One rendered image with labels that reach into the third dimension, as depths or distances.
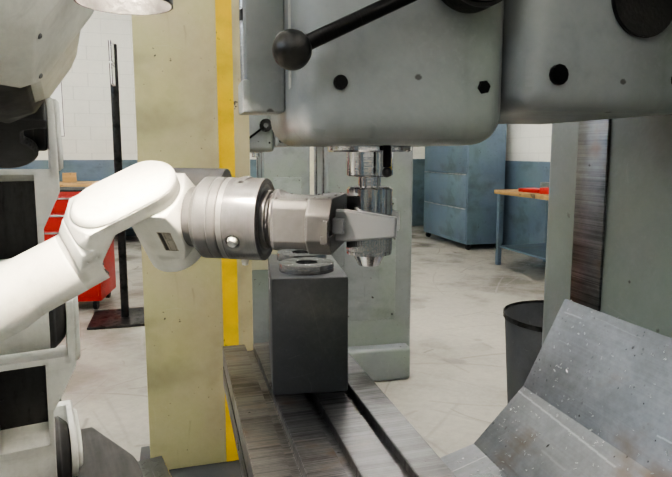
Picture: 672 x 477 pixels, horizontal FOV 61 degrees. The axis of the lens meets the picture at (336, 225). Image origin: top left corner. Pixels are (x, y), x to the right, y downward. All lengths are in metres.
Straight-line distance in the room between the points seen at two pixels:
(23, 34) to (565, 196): 0.76
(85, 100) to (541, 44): 9.28
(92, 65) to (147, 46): 7.42
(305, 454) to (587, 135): 0.58
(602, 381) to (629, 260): 0.16
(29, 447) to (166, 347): 1.17
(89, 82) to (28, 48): 8.87
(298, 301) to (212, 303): 1.48
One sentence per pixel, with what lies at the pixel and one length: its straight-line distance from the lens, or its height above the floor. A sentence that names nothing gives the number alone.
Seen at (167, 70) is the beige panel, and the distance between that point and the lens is 2.30.
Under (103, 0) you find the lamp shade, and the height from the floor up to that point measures 1.42.
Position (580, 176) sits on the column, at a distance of 0.89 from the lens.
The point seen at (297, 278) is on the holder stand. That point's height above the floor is 1.11.
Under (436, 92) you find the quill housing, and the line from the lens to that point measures 0.51.
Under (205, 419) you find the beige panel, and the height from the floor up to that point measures 0.23.
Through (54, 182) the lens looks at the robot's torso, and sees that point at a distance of 1.12.
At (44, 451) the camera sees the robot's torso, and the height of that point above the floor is 0.73.
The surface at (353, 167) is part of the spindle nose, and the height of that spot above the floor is 1.29.
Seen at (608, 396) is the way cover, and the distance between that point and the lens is 0.83.
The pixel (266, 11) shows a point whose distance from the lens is 0.56.
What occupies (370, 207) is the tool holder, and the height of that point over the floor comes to 1.25.
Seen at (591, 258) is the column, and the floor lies 1.16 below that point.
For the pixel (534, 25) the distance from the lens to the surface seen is 0.55.
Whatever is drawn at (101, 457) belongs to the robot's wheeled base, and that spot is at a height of 0.57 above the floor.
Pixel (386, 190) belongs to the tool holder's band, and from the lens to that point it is 0.58.
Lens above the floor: 1.30
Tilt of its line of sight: 7 degrees down
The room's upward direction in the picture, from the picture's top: straight up
